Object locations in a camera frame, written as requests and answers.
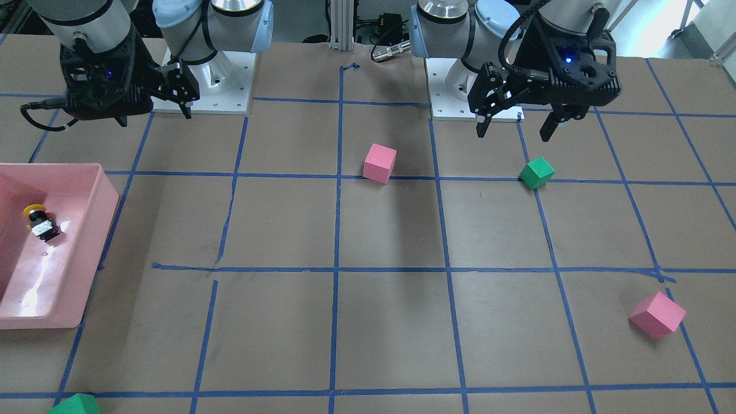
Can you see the pink cube far side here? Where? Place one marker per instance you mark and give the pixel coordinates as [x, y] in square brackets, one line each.
[657, 316]

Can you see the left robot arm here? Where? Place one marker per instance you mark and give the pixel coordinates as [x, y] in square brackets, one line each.
[472, 33]

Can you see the pink plastic bin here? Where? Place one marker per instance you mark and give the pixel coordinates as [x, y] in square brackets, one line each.
[47, 284]

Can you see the yellow push button switch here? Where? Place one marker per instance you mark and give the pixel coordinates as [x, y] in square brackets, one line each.
[40, 224]

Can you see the aluminium frame post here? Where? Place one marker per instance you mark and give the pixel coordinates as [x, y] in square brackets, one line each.
[341, 25]

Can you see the green cube near left arm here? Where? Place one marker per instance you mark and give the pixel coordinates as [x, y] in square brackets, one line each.
[536, 173]

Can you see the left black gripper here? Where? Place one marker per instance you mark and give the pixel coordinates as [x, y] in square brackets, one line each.
[529, 57]

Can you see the pink cube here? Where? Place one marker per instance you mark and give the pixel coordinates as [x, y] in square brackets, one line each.
[657, 316]
[379, 163]

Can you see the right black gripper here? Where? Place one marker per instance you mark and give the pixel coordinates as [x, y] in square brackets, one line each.
[140, 68]

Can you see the green cube near bin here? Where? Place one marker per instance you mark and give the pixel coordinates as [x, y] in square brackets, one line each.
[79, 403]

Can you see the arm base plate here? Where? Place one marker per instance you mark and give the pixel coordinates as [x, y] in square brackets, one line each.
[225, 83]
[449, 83]

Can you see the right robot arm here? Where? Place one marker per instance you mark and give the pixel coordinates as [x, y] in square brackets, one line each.
[194, 32]

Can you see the pink cube centre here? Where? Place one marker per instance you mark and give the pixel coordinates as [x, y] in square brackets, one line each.
[379, 163]

